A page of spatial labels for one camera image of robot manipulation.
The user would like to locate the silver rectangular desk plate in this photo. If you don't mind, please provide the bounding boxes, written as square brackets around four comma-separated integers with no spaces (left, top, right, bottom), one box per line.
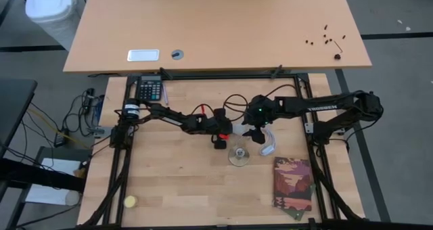
[127,49,160,62]

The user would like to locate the black power adapter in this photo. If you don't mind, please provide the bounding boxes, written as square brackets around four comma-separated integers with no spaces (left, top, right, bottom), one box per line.
[53,130,70,148]

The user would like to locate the yellow round disc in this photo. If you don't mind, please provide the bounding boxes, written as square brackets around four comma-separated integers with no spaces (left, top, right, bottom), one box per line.
[123,195,139,209]

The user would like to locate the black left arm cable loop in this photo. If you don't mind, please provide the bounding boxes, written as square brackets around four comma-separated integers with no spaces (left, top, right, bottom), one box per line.
[223,93,250,122]

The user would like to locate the white trash bin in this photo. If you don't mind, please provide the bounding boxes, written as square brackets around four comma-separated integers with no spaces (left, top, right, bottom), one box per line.
[25,0,81,51]

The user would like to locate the white lamp cable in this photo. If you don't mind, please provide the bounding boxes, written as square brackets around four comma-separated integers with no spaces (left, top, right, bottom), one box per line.
[236,126,277,157]

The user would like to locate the black bar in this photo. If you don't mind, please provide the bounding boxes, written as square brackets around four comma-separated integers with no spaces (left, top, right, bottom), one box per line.
[0,157,85,193]

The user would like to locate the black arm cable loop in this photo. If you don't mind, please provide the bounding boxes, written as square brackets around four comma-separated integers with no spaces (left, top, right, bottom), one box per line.
[267,84,298,99]
[223,93,250,122]

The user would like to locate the light wooden desk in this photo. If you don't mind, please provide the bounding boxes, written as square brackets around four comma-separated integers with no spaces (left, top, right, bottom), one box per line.
[63,0,373,74]

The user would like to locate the black aluminium table frame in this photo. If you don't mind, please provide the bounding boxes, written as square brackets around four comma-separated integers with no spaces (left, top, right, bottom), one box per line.
[76,72,369,230]

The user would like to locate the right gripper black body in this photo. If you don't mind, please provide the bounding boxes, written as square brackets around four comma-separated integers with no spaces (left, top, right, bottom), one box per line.
[242,116,271,131]

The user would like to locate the white sheet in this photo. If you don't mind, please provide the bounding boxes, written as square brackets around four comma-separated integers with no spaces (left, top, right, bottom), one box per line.
[25,157,82,206]

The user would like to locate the black right arm cable loop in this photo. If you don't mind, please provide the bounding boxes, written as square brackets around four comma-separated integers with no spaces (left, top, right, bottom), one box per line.
[267,84,298,99]

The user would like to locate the landscape illustrated book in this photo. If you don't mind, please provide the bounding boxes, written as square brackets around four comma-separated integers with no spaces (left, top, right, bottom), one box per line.
[273,157,314,212]

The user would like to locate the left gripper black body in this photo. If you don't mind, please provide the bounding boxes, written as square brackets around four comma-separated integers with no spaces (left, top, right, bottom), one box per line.
[208,107,233,150]

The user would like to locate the black side table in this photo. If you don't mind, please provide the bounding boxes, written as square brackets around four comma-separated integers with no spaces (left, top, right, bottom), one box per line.
[0,79,38,158]

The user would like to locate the black calculator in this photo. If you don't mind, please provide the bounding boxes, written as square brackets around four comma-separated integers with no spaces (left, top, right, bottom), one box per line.
[137,74,163,102]

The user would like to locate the green card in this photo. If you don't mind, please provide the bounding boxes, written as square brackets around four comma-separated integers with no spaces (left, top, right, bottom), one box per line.
[280,184,317,221]

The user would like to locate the black floor cable bundle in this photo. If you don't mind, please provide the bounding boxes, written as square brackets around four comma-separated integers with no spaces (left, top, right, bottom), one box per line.
[20,87,106,150]

